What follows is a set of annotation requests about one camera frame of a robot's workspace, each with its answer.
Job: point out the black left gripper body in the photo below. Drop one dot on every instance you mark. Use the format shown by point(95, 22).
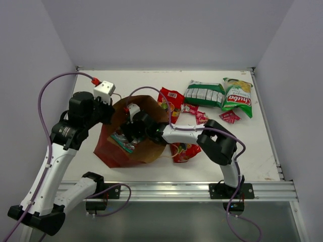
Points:
point(106, 111)

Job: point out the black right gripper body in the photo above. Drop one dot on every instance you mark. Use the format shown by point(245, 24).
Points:
point(131, 126)

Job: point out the teal candy bag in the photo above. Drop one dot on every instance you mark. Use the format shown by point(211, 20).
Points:
point(124, 143)

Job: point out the red paper bag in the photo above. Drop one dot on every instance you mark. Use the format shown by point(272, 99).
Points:
point(114, 156)

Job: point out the red fruit candy bag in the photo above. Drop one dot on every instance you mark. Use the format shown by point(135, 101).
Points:
point(182, 152)
point(171, 101)

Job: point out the small pink candy packet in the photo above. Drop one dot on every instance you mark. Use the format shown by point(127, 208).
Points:
point(189, 108)

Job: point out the green white snack pack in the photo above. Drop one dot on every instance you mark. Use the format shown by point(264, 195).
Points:
point(204, 94)

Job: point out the small red candy packet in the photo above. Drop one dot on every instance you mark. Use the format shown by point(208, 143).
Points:
point(229, 117)

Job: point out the green Chuba chips bag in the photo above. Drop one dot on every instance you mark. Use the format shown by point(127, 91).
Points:
point(237, 95)

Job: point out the small red sachet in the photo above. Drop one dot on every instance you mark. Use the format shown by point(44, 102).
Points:
point(201, 118)

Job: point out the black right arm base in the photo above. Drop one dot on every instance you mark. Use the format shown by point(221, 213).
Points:
point(220, 191)

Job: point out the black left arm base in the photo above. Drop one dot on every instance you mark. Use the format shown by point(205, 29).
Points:
point(98, 202)

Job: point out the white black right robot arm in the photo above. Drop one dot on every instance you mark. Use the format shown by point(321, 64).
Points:
point(219, 145)

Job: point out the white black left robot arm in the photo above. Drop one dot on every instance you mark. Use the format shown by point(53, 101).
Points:
point(42, 208)

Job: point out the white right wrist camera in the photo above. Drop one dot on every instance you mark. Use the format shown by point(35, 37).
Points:
point(133, 109)

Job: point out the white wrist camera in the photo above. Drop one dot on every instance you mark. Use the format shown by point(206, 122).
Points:
point(133, 109)
point(104, 90)

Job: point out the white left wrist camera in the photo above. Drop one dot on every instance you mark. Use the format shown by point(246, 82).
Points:
point(104, 90)

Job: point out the aluminium rail frame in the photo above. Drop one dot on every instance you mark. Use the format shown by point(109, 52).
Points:
point(166, 191)

